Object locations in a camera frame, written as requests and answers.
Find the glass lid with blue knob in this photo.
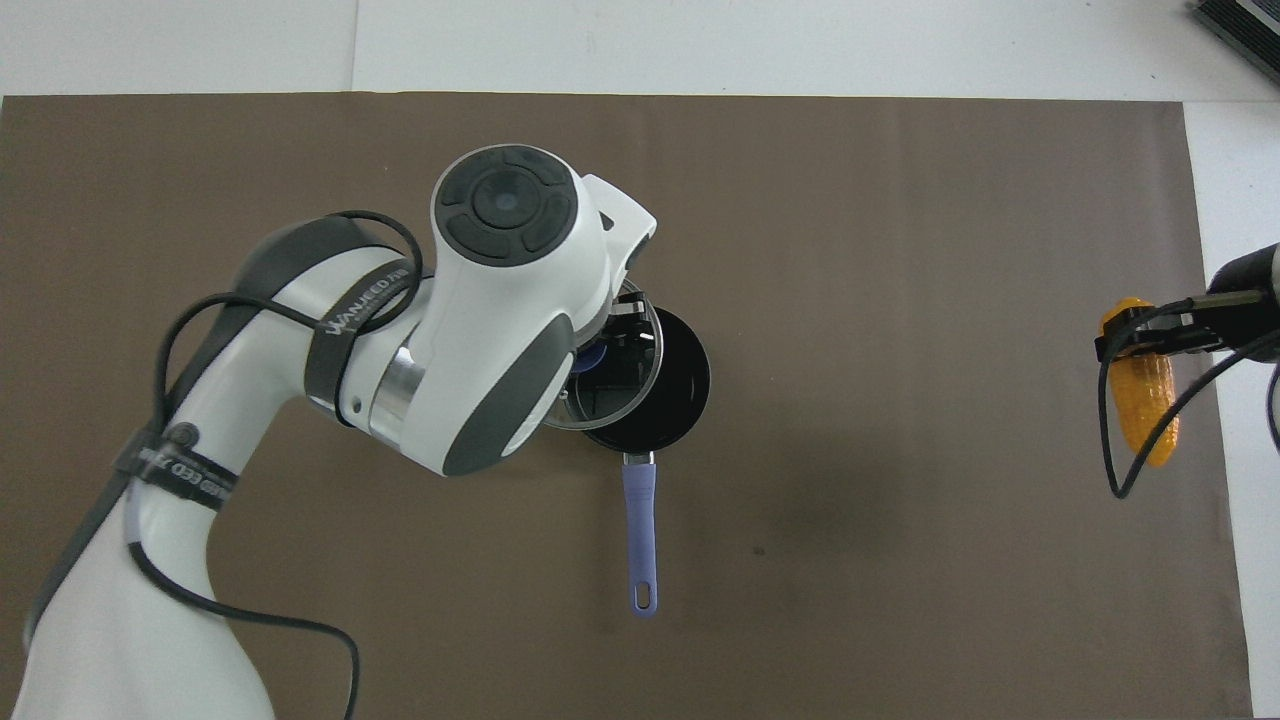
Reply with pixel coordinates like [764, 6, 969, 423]
[540, 280, 667, 433]

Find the dark ribbed device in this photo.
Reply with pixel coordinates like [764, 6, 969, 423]
[1188, 0, 1280, 87]

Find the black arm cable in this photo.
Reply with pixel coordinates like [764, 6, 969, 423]
[1098, 288, 1280, 500]
[20, 209, 427, 720]

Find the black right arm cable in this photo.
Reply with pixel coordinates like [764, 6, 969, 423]
[1098, 288, 1280, 500]

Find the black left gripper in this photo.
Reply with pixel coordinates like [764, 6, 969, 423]
[570, 328, 656, 413]

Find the dark blue saucepan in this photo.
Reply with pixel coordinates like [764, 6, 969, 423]
[575, 305, 713, 618]

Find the yellow corn cob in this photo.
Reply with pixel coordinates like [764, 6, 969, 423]
[1100, 297, 1180, 469]

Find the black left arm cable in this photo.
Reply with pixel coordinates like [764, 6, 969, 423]
[20, 209, 427, 720]

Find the brown table mat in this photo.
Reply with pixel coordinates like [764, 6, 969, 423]
[0, 93, 1254, 720]

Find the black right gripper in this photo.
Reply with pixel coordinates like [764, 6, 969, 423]
[1093, 243, 1280, 363]

